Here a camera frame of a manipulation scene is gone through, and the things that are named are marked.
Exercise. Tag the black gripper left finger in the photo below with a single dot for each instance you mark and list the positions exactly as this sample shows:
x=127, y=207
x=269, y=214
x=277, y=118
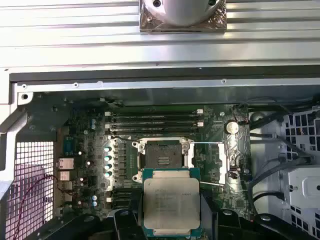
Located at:
x=130, y=225

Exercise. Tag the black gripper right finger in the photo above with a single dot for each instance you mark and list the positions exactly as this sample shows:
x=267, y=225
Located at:
x=208, y=225

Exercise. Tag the silver green CPU chip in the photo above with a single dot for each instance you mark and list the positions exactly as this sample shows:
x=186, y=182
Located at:
x=171, y=200

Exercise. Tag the metal socket cover frame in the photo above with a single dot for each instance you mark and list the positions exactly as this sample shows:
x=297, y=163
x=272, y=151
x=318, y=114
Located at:
x=223, y=162

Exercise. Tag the black RAM slot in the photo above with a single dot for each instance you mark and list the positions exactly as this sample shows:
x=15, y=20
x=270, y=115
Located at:
x=125, y=206
x=155, y=118
x=155, y=124
x=125, y=194
x=155, y=130
x=125, y=200
x=155, y=112

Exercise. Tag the CPU socket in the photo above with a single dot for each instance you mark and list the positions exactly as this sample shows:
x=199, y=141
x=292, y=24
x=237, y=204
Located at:
x=162, y=152

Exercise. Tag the silver rear port block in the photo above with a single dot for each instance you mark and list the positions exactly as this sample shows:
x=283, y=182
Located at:
x=65, y=175
x=65, y=163
x=65, y=190

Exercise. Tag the metal drive cage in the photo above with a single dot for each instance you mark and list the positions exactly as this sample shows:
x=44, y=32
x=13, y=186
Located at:
x=297, y=185

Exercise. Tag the blue rear port connector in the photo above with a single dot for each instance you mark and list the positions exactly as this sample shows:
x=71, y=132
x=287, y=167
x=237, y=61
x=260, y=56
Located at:
x=69, y=147

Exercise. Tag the round coin battery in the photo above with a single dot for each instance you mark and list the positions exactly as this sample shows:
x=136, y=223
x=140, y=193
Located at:
x=231, y=127

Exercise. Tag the green motherboard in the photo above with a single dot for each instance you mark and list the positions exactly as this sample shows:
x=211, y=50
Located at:
x=212, y=120

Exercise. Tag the black open PC case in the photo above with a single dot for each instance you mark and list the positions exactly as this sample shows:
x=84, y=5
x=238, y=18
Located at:
x=175, y=90

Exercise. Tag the square brown base plate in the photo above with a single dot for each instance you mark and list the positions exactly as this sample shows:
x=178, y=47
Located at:
x=146, y=23

